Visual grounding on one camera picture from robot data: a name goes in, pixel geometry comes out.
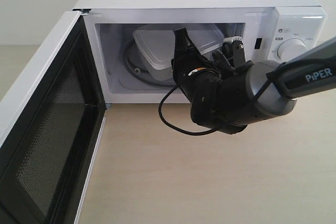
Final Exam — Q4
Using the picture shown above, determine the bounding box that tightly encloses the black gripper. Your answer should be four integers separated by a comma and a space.
171, 27, 222, 101

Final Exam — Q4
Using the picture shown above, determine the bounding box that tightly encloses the white plastic food container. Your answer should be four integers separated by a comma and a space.
133, 23, 224, 81

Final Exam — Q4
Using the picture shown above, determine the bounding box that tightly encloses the white microwave door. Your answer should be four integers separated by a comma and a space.
1, 10, 106, 223

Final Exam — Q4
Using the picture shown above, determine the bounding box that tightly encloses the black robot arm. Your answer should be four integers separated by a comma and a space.
172, 28, 335, 134

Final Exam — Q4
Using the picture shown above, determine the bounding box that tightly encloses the white microwave oven body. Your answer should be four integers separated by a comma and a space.
74, 0, 327, 104

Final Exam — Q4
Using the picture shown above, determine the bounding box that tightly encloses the glass turntable plate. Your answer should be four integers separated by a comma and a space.
121, 40, 179, 88

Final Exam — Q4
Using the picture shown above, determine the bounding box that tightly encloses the upper white control knob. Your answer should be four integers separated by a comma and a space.
277, 38, 307, 62

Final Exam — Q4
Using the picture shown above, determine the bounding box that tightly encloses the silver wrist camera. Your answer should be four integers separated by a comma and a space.
222, 36, 246, 68

